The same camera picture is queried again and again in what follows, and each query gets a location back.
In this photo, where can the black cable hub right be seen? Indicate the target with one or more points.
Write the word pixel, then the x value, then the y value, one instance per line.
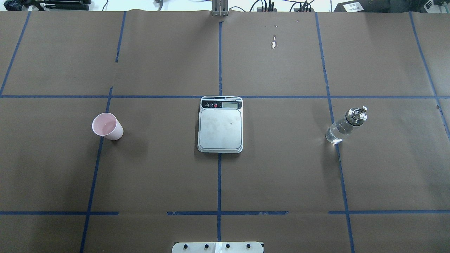
pixel 301 7

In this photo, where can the aluminium frame post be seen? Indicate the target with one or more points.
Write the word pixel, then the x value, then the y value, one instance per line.
pixel 220 8

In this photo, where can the black cable hub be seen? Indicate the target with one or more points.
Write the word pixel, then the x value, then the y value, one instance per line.
pixel 301 7
pixel 266 6

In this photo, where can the black cable hub left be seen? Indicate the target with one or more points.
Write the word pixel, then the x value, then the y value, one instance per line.
pixel 266 6

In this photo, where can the white digital kitchen scale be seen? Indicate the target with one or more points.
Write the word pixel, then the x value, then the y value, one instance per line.
pixel 220 124

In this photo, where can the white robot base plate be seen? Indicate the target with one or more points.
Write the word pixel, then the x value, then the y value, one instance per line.
pixel 219 247

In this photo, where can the black device with label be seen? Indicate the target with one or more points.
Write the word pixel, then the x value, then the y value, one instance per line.
pixel 368 6

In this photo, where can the glass sauce dispenser bottle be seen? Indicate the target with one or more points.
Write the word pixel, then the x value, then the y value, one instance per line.
pixel 344 127

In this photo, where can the pink plastic cup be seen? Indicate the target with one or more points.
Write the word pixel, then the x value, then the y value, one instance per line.
pixel 107 126

